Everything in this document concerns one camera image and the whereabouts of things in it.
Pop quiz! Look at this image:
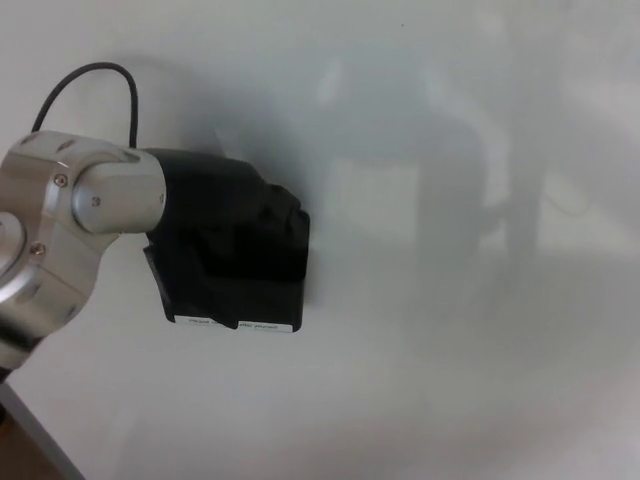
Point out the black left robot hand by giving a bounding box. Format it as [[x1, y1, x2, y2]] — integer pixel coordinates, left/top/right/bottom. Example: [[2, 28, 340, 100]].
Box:
[[144, 147, 303, 332]]

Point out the black magnetic marker holder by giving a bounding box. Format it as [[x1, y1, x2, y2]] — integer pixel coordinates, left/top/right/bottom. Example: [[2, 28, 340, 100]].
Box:
[[143, 209, 312, 334]]

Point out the white whiteboard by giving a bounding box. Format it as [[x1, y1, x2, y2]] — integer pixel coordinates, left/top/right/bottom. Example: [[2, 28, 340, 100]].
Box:
[[0, 0, 640, 480]]

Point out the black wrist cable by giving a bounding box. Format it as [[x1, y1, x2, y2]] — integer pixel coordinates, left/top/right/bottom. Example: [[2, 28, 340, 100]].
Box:
[[30, 61, 139, 149]]

